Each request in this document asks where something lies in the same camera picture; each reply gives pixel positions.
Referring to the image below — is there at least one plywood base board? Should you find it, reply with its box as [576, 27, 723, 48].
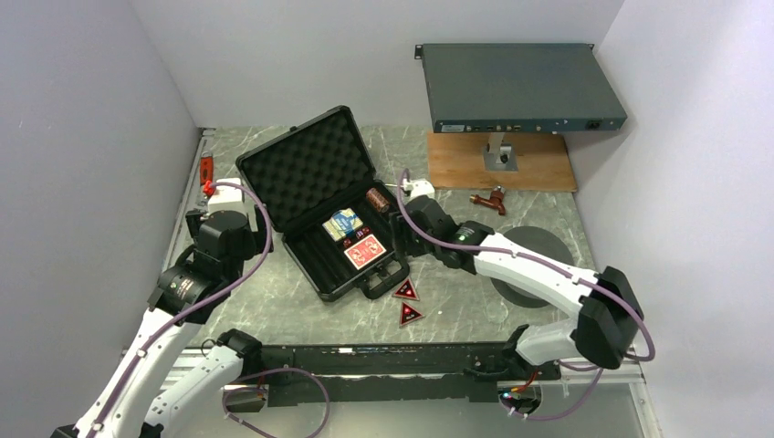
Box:
[427, 132, 578, 193]

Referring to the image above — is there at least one black foam-lined carrying case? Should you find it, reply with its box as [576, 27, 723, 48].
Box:
[235, 106, 410, 302]

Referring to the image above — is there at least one upper red triangle button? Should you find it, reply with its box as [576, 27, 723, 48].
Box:
[392, 277, 420, 301]

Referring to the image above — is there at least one lower red all-in triangle button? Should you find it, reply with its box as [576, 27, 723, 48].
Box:
[399, 301, 424, 328]

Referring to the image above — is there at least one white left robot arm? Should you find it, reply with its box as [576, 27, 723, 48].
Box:
[52, 203, 273, 437]

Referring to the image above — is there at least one grey rack-mount network device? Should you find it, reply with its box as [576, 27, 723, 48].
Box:
[414, 43, 628, 134]

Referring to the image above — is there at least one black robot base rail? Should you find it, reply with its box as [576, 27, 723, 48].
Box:
[238, 341, 561, 407]

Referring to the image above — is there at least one red playing card deck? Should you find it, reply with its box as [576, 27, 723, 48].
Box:
[344, 235, 386, 270]

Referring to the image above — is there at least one red dice set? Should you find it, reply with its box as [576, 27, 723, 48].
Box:
[342, 225, 371, 249]

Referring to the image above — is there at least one poker chip roll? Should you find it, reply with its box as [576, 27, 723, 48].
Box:
[366, 188, 391, 214]

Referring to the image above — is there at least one metal device stand bracket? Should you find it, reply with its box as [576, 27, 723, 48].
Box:
[482, 132, 518, 172]

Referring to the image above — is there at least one blue playing card deck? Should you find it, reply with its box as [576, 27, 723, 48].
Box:
[322, 208, 364, 242]

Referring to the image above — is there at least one red-handled adjustable wrench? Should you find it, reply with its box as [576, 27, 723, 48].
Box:
[199, 152, 214, 186]

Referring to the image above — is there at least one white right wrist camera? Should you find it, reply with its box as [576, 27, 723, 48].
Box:
[401, 179, 435, 203]

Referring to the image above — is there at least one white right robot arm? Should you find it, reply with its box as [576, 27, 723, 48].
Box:
[390, 196, 646, 379]

